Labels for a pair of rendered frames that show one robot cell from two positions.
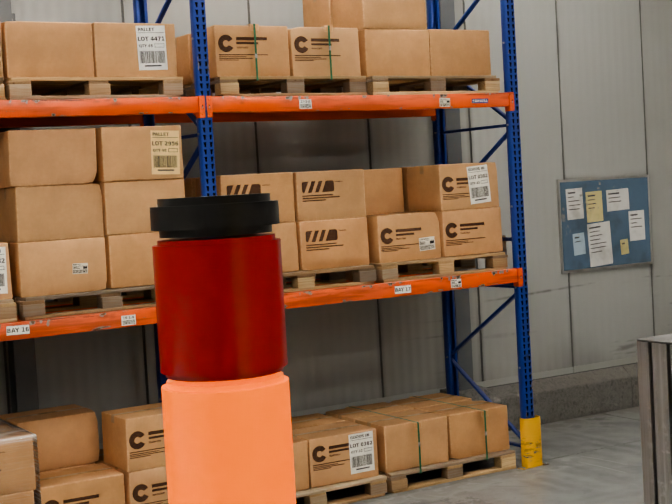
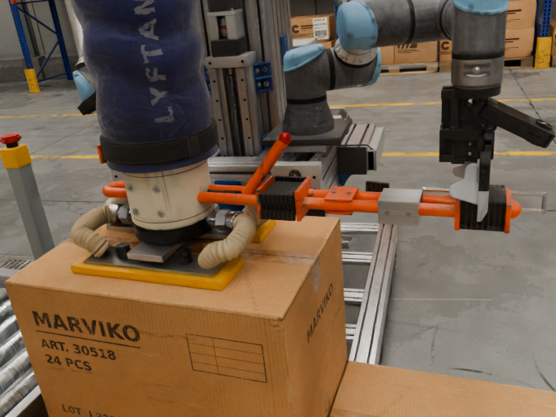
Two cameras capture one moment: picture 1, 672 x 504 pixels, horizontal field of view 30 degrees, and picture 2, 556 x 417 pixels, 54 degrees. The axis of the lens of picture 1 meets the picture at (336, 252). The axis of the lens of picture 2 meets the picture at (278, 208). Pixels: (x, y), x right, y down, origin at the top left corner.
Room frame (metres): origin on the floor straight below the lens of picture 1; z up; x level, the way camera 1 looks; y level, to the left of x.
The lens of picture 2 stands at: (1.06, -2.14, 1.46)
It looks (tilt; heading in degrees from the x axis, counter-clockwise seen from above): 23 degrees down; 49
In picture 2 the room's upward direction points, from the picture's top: 6 degrees counter-clockwise
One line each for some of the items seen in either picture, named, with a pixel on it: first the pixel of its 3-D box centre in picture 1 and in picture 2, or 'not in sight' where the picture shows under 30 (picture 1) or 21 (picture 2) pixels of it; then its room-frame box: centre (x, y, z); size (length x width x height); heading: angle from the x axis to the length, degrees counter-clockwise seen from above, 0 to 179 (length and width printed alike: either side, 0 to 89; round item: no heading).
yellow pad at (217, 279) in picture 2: not in sight; (154, 258); (1.50, -1.26, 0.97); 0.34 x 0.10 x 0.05; 116
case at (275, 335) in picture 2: not in sight; (195, 324); (1.58, -1.22, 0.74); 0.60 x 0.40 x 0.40; 117
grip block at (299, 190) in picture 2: not in sight; (285, 197); (1.70, -1.44, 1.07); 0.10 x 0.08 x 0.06; 26
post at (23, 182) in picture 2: not in sight; (50, 270); (1.61, -0.15, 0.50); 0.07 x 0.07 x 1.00; 26
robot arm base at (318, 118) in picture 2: not in sight; (307, 112); (2.17, -1.06, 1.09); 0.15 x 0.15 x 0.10
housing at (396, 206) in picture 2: not in sight; (400, 206); (1.79, -1.63, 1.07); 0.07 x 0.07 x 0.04; 26
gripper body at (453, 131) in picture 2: not in sight; (469, 123); (1.84, -1.73, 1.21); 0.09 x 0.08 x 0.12; 117
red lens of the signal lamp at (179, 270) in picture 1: (220, 304); not in sight; (0.49, 0.05, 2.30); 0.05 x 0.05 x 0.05
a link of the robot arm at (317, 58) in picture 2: not in sight; (306, 70); (2.17, -1.06, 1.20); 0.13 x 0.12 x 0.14; 144
